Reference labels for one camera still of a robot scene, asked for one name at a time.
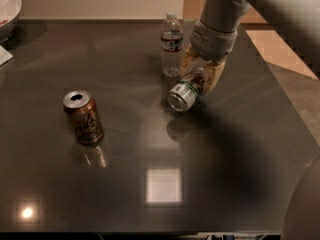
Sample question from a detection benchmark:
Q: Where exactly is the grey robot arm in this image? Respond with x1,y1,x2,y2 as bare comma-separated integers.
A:
180,0,320,240

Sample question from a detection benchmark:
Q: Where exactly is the clear plastic water bottle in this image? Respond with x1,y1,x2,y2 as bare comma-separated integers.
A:
160,10,183,77

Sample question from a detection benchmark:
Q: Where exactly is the orange soda can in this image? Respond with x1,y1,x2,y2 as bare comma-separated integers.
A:
63,90,104,145

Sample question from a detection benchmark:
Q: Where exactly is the white paper sheet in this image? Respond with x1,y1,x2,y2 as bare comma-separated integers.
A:
0,45,13,66

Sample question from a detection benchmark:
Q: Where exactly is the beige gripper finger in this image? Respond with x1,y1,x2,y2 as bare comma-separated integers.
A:
179,44,200,77
203,60,226,94

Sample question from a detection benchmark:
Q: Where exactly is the green white 7up can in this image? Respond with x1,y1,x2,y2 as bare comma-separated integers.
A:
168,71,204,112

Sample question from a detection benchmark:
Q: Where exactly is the white bowl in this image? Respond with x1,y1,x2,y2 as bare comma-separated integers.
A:
0,0,22,43

